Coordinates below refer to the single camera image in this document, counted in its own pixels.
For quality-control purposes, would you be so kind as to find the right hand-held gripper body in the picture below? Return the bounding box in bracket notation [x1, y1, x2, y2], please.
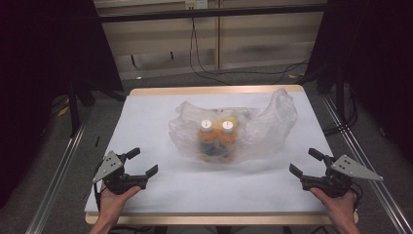
[301, 154, 385, 199]

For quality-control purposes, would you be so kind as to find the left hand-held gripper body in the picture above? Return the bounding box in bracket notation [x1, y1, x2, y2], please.
[92, 150, 149, 196]

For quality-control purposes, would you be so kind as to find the person's right hand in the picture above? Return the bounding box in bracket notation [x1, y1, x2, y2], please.
[309, 187, 358, 226]

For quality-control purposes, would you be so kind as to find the person's left hand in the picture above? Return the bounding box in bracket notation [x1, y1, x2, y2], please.
[98, 184, 142, 225]

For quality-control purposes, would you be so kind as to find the white table cover sheet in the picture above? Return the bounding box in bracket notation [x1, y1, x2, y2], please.
[84, 91, 335, 215]

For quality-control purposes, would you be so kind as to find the clear plastic bag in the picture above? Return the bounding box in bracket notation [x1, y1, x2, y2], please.
[168, 88, 299, 165]

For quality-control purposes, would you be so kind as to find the orange bottle with white cap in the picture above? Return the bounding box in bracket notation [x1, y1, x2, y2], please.
[219, 119, 238, 158]
[198, 119, 216, 157]

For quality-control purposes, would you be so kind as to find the black metal stand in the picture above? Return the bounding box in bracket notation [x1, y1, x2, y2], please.
[66, 76, 82, 138]

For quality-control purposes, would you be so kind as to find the wooden table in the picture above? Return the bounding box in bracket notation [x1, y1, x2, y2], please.
[85, 84, 359, 226]

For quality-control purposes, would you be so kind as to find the dark curtain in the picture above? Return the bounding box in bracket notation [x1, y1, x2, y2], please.
[306, 0, 413, 164]
[0, 0, 125, 209]

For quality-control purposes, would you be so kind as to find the black horizontal bar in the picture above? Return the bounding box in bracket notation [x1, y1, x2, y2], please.
[96, 3, 328, 23]

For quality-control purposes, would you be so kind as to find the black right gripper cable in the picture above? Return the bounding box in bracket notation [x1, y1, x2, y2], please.
[350, 181, 364, 211]

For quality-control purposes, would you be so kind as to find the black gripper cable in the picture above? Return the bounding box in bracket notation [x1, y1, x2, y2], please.
[93, 181, 102, 213]
[350, 181, 364, 211]

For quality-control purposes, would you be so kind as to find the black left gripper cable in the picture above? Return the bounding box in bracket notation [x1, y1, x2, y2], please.
[93, 181, 102, 213]

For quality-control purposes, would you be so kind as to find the aluminium floor rail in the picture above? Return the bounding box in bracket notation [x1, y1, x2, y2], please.
[24, 108, 94, 234]
[320, 95, 413, 234]

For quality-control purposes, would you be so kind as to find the black floor cable bundle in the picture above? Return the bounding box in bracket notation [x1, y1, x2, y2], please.
[322, 82, 359, 137]

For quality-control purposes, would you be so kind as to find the short black wall cable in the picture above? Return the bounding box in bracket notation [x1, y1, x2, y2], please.
[188, 28, 230, 87]

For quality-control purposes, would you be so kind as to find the long black wall cable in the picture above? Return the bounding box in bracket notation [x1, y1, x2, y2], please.
[192, 17, 311, 76]

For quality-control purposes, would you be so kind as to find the white wall socket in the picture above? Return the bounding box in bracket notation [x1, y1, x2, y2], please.
[184, 0, 208, 10]

